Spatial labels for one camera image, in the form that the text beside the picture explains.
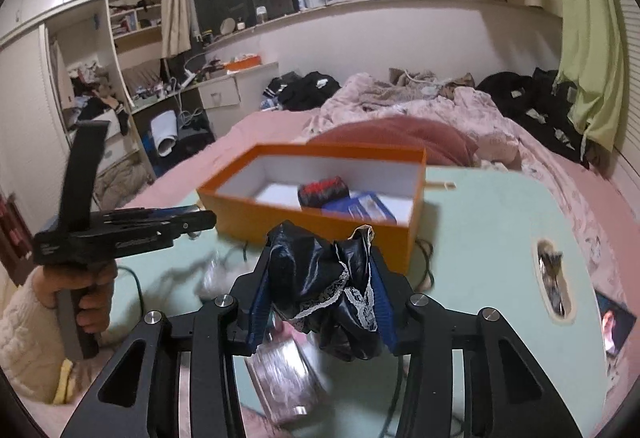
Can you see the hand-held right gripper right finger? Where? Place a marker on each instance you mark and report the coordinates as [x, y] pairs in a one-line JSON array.
[[385, 313]]

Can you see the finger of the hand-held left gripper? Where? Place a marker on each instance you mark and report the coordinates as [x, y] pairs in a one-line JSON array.
[[175, 212], [195, 220]]

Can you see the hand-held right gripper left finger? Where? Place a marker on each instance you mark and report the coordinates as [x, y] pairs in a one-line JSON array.
[[257, 318]]

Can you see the orange cardboard box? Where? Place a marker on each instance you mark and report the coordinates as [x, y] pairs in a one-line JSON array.
[[240, 213]]

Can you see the clear bubble wrap packet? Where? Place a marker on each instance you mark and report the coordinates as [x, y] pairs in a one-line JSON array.
[[217, 280]]

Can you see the brown card box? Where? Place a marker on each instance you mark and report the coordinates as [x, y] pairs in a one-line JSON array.
[[285, 378]]

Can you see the black satin lace cloth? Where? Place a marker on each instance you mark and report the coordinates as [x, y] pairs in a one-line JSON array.
[[310, 268]]

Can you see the blue tin box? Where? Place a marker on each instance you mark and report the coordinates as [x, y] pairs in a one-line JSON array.
[[360, 208]]

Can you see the mint cartoon-print desktop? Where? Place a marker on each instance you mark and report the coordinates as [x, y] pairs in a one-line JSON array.
[[475, 243]]

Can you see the person's left hand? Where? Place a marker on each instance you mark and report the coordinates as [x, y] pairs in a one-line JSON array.
[[97, 313]]

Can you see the brown floor cloth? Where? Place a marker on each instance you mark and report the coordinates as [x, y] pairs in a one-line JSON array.
[[125, 185]]

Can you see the white folded object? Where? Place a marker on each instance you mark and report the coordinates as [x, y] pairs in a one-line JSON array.
[[162, 132]]

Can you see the white drawer unit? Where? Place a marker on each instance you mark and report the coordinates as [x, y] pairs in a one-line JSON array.
[[117, 150]]

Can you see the black sock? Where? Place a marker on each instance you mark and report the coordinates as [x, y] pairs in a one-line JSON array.
[[122, 122]]

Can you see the white drawer cabinet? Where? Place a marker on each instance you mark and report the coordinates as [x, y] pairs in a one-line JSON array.
[[220, 92]]

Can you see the red and black object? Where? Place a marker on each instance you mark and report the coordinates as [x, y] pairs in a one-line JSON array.
[[322, 190]]

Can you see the white power strip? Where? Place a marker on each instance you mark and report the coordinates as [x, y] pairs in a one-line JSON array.
[[188, 80]]

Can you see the white wardrobe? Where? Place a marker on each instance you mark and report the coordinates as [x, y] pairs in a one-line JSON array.
[[30, 92]]

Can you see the orange tissue box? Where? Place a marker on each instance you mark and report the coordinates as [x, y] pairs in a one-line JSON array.
[[245, 64]]

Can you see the crumpled wrappers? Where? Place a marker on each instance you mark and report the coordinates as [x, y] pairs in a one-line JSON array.
[[552, 278]]

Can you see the black striped clothes pile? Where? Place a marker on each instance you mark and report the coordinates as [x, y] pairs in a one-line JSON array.
[[310, 90]]

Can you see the white bookshelf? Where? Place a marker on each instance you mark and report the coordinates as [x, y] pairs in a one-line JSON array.
[[135, 40]]

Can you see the dusty red pillow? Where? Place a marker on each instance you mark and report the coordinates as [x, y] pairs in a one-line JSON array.
[[400, 132]]

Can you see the round mirror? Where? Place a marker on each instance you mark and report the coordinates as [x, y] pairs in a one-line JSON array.
[[228, 26]]

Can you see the pink rumpled quilt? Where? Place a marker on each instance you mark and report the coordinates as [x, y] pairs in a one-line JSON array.
[[425, 105]]

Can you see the smartphone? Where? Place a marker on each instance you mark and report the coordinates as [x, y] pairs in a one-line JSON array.
[[612, 323]]

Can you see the brown knit cloth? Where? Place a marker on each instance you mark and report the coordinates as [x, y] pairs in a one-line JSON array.
[[400, 76]]

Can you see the large black clothes pile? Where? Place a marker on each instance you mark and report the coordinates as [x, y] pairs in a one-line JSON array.
[[510, 92]]

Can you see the light green hanging cloth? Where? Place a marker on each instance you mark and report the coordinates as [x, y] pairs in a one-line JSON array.
[[590, 67]]

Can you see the white louvered door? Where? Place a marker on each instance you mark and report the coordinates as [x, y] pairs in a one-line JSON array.
[[627, 92]]

